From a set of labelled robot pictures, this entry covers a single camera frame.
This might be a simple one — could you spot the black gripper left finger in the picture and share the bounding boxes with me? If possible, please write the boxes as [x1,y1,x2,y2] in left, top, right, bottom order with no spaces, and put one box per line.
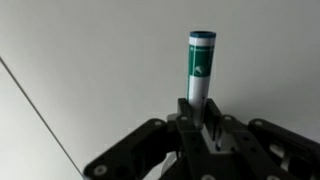
[83,98,214,180]

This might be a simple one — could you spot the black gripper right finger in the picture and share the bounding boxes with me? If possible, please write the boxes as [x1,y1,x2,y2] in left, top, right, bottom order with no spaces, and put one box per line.
[203,98,320,180]

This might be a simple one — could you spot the green white marker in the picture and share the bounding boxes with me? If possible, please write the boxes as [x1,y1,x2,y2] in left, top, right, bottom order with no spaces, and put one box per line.
[185,30,217,130]

